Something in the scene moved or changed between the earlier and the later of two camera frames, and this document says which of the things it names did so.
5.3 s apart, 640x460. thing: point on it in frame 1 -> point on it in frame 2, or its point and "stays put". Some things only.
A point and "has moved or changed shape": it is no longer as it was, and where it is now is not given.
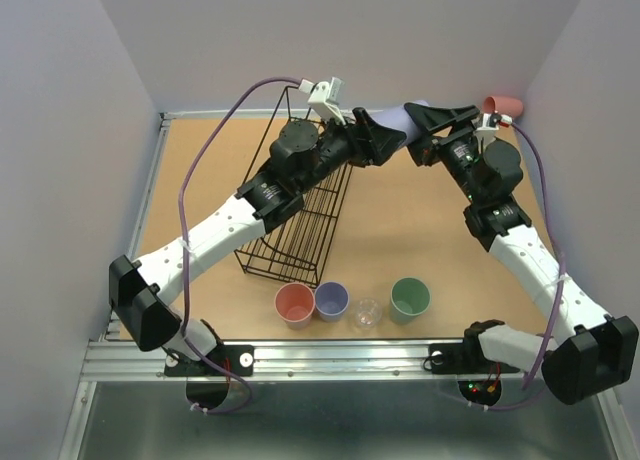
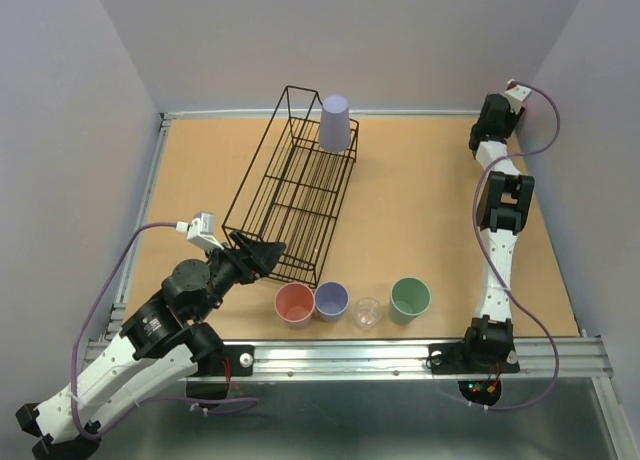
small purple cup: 331,301 stays put
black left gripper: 356,136 -> 243,258
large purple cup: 399,119 has moved or changed shape
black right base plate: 462,359 stays put
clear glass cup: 368,312 stays put
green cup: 409,298 stays put
